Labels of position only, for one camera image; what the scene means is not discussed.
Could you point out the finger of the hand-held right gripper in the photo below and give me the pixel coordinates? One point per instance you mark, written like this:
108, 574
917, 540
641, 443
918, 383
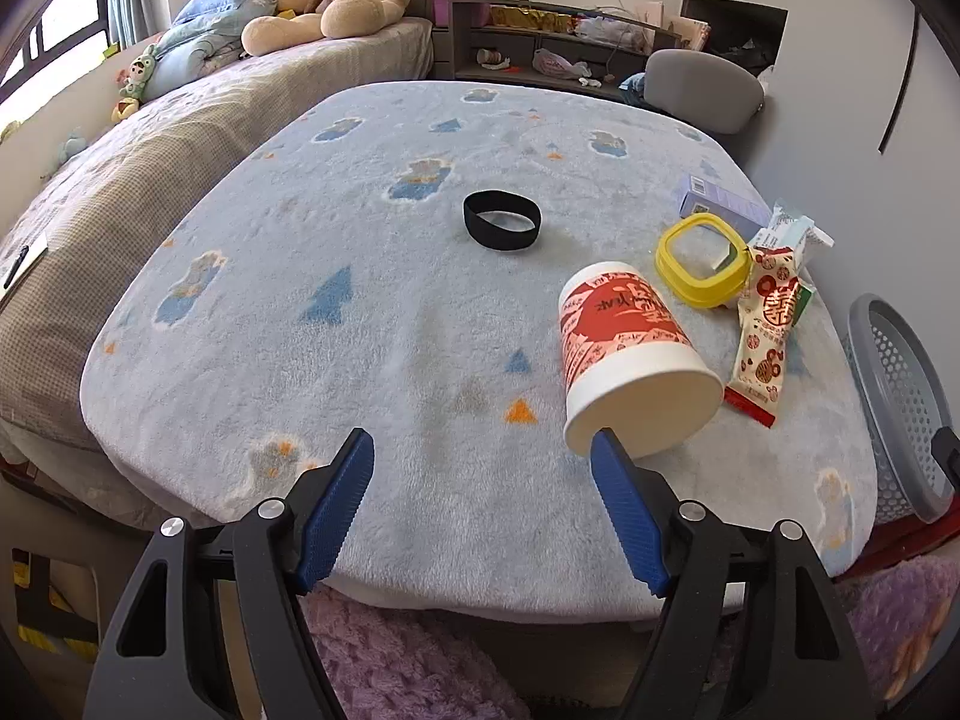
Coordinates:
946, 465

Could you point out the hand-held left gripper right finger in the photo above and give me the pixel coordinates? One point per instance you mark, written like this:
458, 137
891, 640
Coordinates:
630, 517

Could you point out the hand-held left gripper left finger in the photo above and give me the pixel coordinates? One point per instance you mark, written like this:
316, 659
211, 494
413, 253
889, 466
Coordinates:
337, 510

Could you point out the grey perforated plastic basket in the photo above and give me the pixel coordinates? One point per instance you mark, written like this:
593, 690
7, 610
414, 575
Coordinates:
892, 382

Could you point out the red and white paper cup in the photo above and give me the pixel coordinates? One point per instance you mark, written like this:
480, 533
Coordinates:
622, 330

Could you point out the red patterned snack packet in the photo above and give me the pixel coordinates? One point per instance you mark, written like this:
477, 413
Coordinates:
761, 345

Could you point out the white and green packet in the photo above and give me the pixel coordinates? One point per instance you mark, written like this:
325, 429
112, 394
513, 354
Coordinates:
791, 229

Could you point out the purple fluffy rug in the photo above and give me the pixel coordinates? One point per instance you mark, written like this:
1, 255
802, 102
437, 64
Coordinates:
390, 660

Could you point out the blue printed fleece blanket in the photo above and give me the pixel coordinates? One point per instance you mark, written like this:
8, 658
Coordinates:
375, 240

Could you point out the black elastic band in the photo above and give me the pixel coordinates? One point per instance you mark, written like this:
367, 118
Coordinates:
517, 238

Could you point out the purple carton box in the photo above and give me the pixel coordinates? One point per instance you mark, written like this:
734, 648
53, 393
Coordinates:
720, 202

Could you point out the bed with checked cover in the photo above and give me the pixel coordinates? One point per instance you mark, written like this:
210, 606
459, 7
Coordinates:
112, 187

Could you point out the black pen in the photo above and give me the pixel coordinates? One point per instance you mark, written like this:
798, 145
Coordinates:
15, 266

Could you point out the grey chair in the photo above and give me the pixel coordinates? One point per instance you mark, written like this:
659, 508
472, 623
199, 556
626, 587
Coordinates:
697, 90

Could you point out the clear plastic bag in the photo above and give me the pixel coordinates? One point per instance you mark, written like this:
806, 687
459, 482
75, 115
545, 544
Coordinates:
559, 62

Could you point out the small green-hooded plush doll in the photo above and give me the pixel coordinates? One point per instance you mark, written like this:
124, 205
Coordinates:
139, 71

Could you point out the grey desk shelf unit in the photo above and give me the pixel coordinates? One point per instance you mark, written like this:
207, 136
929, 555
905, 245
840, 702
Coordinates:
465, 37

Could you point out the gold snack packs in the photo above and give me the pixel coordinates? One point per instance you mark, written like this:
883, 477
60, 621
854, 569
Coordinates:
532, 16

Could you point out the blue printed pillow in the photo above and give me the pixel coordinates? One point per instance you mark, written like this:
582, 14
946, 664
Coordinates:
225, 4

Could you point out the pink storage box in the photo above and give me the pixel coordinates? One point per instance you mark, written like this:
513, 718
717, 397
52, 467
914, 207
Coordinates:
457, 4

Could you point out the window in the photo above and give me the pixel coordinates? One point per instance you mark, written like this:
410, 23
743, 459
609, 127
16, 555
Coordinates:
52, 22

